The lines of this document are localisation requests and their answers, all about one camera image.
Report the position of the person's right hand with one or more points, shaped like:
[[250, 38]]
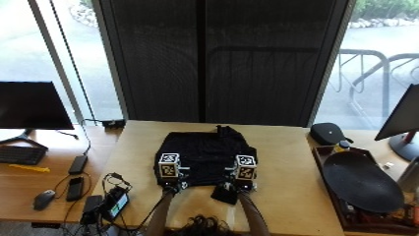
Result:
[[240, 185]]

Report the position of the person's left hand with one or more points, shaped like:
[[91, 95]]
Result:
[[174, 186]]

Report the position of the black garment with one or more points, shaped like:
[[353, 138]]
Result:
[[206, 154]]

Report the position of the white marker cube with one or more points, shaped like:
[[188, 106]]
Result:
[[247, 167], [170, 165]]

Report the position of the device with lit screen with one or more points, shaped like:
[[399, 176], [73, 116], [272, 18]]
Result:
[[117, 204]]

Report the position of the black power strip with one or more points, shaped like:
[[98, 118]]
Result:
[[114, 124]]

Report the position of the small black box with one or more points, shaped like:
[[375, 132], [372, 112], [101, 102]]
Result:
[[93, 208]]

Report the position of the black power adapter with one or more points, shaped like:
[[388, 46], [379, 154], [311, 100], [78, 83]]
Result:
[[78, 164]]

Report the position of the dark wooden tray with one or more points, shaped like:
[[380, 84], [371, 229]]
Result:
[[336, 196]]

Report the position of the black phone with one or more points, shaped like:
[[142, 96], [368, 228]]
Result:
[[75, 189]]

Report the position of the black oval case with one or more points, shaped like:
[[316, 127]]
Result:
[[328, 132]]

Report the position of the small bottle with black cap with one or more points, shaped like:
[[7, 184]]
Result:
[[344, 146]]

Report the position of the black oval plate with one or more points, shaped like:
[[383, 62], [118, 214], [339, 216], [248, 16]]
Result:
[[363, 182]]

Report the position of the black computer mouse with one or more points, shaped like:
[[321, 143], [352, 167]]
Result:
[[45, 199]]

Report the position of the dark mesh window screen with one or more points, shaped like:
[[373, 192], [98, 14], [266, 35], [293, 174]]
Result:
[[227, 62]]

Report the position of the yellow flat tool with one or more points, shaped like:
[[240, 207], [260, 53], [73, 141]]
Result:
[[30, 168]]

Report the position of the small white block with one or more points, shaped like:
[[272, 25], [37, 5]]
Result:
[[388, 165]]

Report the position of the black keyboard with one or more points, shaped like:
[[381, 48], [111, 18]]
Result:
[[21, 155]]

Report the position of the black computer monitor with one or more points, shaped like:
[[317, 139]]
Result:
[[31, 105]]

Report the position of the silver cylinder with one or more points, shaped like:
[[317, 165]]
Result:
[[410, 177]]

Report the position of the monitor with round grey stand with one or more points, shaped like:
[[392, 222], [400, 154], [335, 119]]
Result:
[[404, 118]]

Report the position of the grey metal bike rack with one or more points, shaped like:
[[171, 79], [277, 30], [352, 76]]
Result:
[[384, 82], [403, 62]]

